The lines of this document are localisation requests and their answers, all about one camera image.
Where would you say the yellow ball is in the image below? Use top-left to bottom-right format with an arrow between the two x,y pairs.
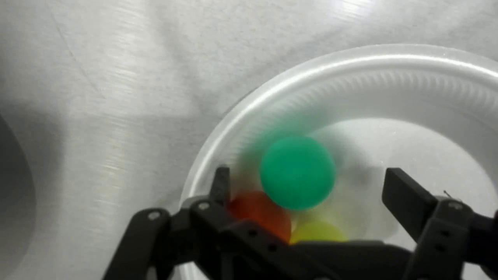
288,218 -> 349,246

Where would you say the green ball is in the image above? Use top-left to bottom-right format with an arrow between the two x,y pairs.
259,134 -> 338,214

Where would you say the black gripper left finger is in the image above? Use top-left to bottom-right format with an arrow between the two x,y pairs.
103,167 -> 334,280

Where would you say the white foam plate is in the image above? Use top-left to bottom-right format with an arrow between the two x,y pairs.
178,44 -> 498,280

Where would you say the orange ball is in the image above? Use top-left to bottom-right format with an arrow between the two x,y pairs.
228,190 -> 295,245

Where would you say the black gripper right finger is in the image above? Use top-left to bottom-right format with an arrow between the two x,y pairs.
382,167 -> 498,280

